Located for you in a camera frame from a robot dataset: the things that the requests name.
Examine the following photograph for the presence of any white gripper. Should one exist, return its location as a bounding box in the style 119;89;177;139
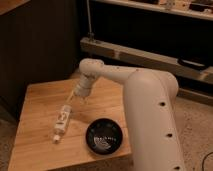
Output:
67;77;93;103

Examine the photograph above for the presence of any black object on beam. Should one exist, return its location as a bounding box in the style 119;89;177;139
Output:
177;59;209;70

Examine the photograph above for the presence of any grey metal beam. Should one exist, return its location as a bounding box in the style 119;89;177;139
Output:
80;37;213;84

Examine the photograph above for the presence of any wooden table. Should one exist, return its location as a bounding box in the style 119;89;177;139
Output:
8;78;131;171

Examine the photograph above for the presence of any metal pole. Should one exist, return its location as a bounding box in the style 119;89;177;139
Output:
86;0;94;41

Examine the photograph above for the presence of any white plastic bottle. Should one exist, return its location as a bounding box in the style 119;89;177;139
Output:
53;105;72;144

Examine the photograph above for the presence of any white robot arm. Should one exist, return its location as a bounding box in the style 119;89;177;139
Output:
74;58;187;171

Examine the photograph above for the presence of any wooden shelf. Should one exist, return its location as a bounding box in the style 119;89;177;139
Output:
92;0;213;21

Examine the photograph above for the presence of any dark wooden cabinet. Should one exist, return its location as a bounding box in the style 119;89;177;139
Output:
0;0;79;120

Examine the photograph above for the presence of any black ceramic bowl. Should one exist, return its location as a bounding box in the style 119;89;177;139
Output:
85;118;123;155

